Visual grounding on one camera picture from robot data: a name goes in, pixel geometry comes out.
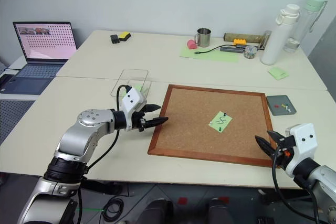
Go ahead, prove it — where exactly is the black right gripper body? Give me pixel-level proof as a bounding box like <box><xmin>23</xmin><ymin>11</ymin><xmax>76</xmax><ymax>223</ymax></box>
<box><xmin>274</xmin><ymin>134</ymin><xmax>298</xmax><ymax>169</ymax></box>

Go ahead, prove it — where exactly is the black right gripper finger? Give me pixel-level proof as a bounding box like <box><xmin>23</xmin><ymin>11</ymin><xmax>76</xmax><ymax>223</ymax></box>
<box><xmin>255</xmin><ymin>135</ymin><xmax>277</xmax><ymax>161</ymax></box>
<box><xmin>267</xmin><ymin>130</ymin><xmax>285</xmax><ymax>144</ymax></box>

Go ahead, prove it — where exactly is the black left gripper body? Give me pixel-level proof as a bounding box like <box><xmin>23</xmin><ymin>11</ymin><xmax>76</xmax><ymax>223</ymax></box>
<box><xmin>130</xmin><ymin>110</ymin><xmax>146</xmax><ymax>132</ymax></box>

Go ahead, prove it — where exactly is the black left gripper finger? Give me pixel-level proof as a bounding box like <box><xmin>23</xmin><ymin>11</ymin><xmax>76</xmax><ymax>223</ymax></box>
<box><xmin>143</xmin><ymin>104</ymin><xmax>162</xmax><ymax>113</ymax></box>
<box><xmin>143</xmin><ymin>116</ymin><xmax>169</xmax><ymax>130</ymax></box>

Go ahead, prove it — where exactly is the wood-framed cork board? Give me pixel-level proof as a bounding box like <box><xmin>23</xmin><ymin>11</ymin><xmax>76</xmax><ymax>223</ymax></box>
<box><xmin>147</xmin><ymin>84</ymin><xmax>277</xmax><ymax>168</ymax></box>

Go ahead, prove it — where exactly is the green scribbled paper note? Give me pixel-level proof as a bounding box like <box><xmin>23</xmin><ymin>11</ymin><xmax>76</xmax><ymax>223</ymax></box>
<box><xmin>208</xmin><ymin>111</ymin><xmax>233</xmax><ymax>133</ymax></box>

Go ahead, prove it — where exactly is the green sticky note pad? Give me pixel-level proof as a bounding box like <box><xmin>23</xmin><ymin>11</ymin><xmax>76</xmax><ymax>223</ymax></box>
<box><xmin>267</xmin><ymin>66</ymin><xmax>289</xmax><ymax>81</ymax></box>

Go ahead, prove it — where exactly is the clear plastic container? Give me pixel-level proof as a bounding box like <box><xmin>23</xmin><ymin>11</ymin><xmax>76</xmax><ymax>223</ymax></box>
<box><xmin>243</xmin><ymin>45</ymin><xmax>258</xmax><ymax>59</ymax></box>

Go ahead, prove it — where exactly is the grey square tray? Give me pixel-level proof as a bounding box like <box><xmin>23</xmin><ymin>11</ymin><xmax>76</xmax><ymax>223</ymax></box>
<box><xmin>266</xmin><ymin>94</ymin><xmax>298</xmax><ymax>117</ymax></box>

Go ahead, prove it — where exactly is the clear plastic box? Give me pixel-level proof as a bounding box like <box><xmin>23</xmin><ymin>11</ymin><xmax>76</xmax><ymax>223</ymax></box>
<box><xmin>110</xmin><ymin>69</ymin><xmax>153</xmax><ymax>102</ymax></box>

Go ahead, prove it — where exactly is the pink rounded object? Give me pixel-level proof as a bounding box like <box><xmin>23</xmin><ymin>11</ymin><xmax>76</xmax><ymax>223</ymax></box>
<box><xmin>186</xmin><ymin>39</ymin><xmax>200</xmax><ymax>50</ymax></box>

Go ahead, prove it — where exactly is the yellow sponge eraser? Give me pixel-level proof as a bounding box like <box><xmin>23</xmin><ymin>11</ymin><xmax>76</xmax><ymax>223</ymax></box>
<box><xmin>118</xmin><ymin>31</ymin><xmax>132</xmax><ymax>42</ymax></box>

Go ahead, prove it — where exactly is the light green paper sheet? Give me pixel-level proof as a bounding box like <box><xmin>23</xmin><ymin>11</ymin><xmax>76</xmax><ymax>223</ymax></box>
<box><xmin>179</xmin><ymin>42</ymin><xmax>241</xmax><ymax>63</ymax></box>

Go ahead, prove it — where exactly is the dark rounded shape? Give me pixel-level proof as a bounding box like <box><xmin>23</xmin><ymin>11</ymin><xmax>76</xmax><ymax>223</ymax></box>
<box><xmin>208</xmin><ymin>198</ymin><xmax>235</xmax><ymax>224</ymax></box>
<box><xmin>142</xmin><ymin>199</ymin><xmax>174</xmax><ymax>224</ymax></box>

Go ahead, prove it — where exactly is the steel mug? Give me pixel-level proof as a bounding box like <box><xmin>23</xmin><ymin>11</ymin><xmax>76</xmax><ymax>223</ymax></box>
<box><xmin>194</xmin><ymin>27</ymin><xmax>212</xmax><ymax>47</ymax></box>

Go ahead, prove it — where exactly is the tall white water bottle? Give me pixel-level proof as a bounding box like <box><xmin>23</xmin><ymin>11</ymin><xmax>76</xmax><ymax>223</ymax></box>
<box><xmin>260</xmin><ymin>4</ymin><xmax>301</xmax><ymax>66</ymax></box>

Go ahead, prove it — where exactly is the clear slim holder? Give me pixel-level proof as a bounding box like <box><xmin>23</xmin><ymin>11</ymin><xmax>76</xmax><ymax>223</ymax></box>
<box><xmin>258</xmin><ymin>30</ymin><xmax>272</xmax><ymax>51</ymax></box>

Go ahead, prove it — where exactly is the grey USB hub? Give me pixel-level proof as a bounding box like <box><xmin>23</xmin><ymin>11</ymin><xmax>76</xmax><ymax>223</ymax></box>
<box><xmin>219</xmin><ymin>45</ymin><xmax>245</xmax><ymax>53</ymax></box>

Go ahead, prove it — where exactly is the clear bottle with green lid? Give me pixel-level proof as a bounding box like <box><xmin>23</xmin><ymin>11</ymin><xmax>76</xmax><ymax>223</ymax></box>
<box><xmin>283</xmin><ymin>0</ymin><xmax>329</xmax><ymax>54</ymax></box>

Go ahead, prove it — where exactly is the open grey laptop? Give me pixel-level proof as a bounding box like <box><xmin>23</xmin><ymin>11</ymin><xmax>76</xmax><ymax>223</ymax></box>
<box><xmin>0</xmin><ymin>20</ymin><xmax>78</xmax><ymax>96</ymax></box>

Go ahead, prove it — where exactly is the grey perforated panel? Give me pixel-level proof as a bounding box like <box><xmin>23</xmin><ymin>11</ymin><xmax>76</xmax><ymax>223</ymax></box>
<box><xmin>0</xmin><ymin>99</ymin><xmax>35</xmax><ymax>146</ymax></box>

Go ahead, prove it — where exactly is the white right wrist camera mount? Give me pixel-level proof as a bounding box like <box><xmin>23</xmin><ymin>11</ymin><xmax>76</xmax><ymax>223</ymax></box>
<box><xmin>284</xmin><ymin>123</ymin><xmax>320</xmax><ymax>178</ymax></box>

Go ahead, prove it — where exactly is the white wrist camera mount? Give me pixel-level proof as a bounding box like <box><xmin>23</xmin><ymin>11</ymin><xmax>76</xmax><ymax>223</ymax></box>
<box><xmin>284</xmin><ymin>123</ymin><xmax>320</xmax><ymax>178</ymax></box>
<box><xmin>121</xmin><ymin>87</ymin><xmax>148</xmax><ymax>132</ymax></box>

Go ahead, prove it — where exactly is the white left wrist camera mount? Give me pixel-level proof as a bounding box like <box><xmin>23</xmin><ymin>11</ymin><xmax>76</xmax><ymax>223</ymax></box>
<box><xmin>121</xmin><ymin>87</ymin><xmax>148</xmax><ymax>132</ymax></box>

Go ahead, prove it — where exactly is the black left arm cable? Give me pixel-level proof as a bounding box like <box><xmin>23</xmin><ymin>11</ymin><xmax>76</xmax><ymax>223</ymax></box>
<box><xmin>85</xmin><ymin>84</ymin><xmax>132</xmax><ymax>172</ymax></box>

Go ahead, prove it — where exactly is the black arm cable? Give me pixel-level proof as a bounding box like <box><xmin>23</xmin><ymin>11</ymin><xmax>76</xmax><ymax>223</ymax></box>
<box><xmin>271</xmin><ymin>149</ymin><xmax>325</xmax><ymax>224</ymax></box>
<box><xmin>85</xmin><ymin>84</ymin><xmax>132</xmax><ymax>172</ymax></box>

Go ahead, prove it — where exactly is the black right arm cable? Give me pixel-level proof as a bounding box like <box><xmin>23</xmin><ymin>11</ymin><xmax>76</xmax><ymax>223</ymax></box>
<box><xmin>271</xmin><ymin>149</ymin><xmax>325</xmax><ymax>224</ymax></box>

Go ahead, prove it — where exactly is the thin black USB cable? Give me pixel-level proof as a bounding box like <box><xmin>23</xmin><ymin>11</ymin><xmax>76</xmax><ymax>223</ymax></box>
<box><xmin>194</xmin><ymin>45</ymin><xmax>238</xmax><ymax>56</ymax></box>

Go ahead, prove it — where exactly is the coiled black floor cable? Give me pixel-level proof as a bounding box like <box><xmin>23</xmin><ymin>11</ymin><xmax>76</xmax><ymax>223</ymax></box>
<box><xmin>101</xmin><ymin>197</ymin><xmax>124</xmax><ymax>221</ymax></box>

